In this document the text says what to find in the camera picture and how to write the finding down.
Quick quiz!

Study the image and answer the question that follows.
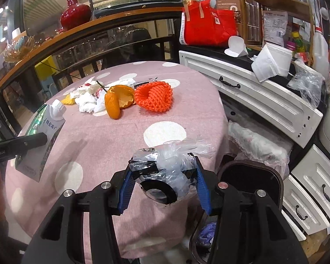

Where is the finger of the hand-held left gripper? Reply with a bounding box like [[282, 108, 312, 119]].
[[15, 132, 49, 156]]

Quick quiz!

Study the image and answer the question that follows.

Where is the crumpled white tissue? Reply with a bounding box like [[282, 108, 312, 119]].
[[75, 92, 98, 114], [93, 95, 109, 113]]

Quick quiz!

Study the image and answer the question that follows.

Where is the wooden glass display counter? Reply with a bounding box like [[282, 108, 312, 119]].
[[0, 5, 183, 132]]

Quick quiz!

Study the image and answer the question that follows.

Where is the brown printed carton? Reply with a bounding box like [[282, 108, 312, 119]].
[[214, 0, 244, 24]]

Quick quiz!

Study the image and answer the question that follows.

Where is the clear plastic bag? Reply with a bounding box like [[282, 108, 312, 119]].
[[128, 140, 216, 207], [287, 65, 325, 109]]

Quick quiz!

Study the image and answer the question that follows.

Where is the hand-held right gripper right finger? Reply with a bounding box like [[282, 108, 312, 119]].
[[193, 156, 309, 264]]

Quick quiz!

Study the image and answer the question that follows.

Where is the wooden shelf rack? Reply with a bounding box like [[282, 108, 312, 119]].
[[241, 0, 316, 50]]

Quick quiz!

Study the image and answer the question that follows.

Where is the red fabric bag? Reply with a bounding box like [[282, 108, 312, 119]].
[[179, 0, 238, 47]]

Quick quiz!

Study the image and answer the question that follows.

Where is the large white cabinet drawer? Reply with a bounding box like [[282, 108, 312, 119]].
[[178, 50, 324, 149]]

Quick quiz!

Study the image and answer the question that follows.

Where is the white red-printed paper bag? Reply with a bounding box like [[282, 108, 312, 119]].
[[71, 78, 106, 100]]

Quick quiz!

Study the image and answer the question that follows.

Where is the red vase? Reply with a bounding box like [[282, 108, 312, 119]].
[[60, 0, 92, 31]]

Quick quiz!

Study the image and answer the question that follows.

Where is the dark brown trash bin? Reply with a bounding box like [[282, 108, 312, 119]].
[[188, 159, 285, 264]]

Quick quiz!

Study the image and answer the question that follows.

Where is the pink polka-dot tablecloth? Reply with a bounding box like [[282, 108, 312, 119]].
[[4, 60, 229, 259]]

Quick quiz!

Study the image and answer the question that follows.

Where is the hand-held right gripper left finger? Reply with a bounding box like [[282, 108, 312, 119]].
[[21, 161, 136, 264]]

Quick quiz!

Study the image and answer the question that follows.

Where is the dark wooden chair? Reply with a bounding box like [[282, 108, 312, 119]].
[[52, 34, 180, 89]]

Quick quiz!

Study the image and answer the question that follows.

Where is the crumpled clear plastic bag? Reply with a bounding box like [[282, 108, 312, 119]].
[[287, 65, 325, 109]]

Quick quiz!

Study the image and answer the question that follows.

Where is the black tape roll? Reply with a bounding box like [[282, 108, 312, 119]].
[[137, 180, 180, 205]]

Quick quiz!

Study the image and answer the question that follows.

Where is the white plastic jug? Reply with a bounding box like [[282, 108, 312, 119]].
[[312, 26, 330, 73]]

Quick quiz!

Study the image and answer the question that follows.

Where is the orange peel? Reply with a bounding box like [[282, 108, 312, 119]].
[[104, 84, 137, 120]]

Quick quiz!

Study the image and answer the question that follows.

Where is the dark jacket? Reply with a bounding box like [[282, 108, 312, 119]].
[[102, 27, 160, 70]]

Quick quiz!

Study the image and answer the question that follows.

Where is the flattened white paper cup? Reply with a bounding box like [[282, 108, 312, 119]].
[[224, 35, 249, 58]]

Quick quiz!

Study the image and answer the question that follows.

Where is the plastic-wrapped white bundle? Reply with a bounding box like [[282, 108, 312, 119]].
[[227, 119, 293, 180]]

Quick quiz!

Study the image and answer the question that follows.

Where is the white labelled packet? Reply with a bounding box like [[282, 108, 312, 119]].
[[262, 10, 289, 47]]

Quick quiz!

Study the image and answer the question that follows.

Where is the orange foam fruit net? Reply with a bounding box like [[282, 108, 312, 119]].
[[134, 80, 173, 114]]

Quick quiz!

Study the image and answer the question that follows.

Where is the stack of white paper cups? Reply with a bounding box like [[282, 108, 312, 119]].
[[251, 42, 293, 83]]

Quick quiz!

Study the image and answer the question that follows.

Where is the purple plastic bag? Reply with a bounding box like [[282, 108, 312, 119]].
[[196, 221, 218, 249]]

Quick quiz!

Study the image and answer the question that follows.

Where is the gold lotus bowl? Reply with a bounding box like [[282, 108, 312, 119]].
[[3, 35, 35, 62]]

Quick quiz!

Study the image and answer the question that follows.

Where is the white milk carton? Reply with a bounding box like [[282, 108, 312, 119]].
[[15, 99, 67, 183]]

